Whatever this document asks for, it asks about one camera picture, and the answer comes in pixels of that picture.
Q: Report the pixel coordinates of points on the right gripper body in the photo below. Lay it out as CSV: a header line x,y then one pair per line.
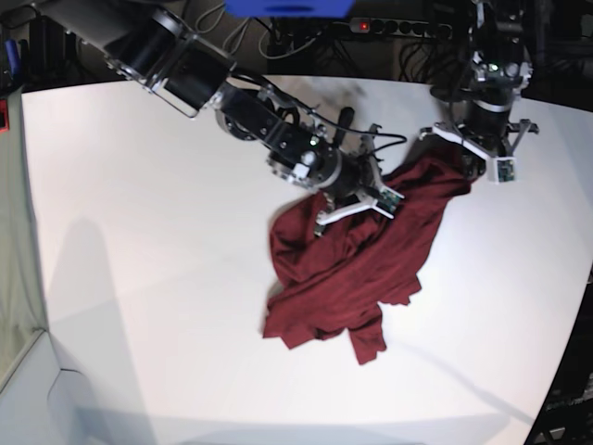
x,y
356,173

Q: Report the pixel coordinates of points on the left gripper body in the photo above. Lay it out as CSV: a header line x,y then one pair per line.
x,y
484,131

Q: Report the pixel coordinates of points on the dark red t-shirt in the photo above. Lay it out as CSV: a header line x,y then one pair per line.
x,y
337,282

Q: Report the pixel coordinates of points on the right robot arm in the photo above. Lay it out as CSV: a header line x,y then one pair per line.
x,y
145,42

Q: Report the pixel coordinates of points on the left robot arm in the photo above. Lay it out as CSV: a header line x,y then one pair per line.
x,y
495,68

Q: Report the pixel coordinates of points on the black power strip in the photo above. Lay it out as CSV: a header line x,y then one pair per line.
x,y
401,28

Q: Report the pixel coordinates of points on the blue box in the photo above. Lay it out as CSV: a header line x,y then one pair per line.
x,y
289,8

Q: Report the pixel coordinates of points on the grey fabric side panel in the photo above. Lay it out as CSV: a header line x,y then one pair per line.
x,y
23,313

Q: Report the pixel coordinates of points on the red and black device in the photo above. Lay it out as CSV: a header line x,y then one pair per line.
x,y
4,116

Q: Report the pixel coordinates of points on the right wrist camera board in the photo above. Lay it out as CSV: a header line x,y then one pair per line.
x,y
388,202

